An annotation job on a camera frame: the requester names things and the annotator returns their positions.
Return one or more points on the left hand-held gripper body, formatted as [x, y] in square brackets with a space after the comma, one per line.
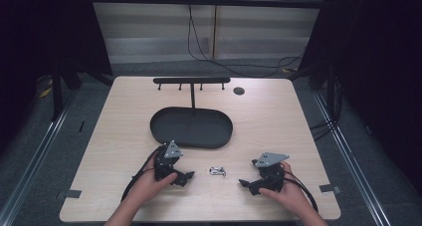
[163, 164]

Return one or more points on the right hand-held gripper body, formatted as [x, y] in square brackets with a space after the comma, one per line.
[272, 176]

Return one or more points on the silver metal key clip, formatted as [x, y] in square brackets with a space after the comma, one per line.
[217, 171]

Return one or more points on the person's right hand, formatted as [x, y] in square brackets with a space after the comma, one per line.
[288, 196]

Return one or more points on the person's left hand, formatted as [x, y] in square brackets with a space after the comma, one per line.
[147, 187]

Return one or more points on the black hook stand with tray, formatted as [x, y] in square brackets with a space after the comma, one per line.
[192, 128]

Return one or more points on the grey tape strip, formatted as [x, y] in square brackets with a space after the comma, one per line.
[330, 188]
[69, 194]

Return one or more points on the black metal stand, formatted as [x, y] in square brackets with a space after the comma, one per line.
[57, 93]

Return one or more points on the yellow floor object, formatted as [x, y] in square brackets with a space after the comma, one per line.
[45, 92]

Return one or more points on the black curtain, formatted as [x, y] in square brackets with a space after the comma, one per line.
[43, 37]
[375, 60]

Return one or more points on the silver floor rail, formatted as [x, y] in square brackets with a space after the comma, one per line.
[348, 159]
[30, 166]

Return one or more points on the black horizontal frame bar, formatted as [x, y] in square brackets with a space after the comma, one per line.
[205, 1]

